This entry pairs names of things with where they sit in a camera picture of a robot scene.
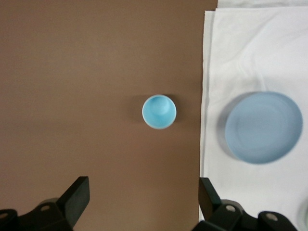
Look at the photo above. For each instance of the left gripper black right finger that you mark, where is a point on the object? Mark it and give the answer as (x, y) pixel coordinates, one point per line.
(209, 202)

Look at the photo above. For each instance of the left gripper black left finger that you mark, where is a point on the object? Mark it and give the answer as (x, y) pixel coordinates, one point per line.
(74, 199)

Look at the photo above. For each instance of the blue plate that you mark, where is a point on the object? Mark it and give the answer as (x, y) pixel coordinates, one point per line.
(263, 128)

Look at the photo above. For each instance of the blue cup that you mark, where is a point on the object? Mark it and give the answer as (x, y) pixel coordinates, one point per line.
(159, 111)

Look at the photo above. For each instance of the white cloth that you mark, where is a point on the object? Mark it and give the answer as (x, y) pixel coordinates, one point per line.
(250, 53)

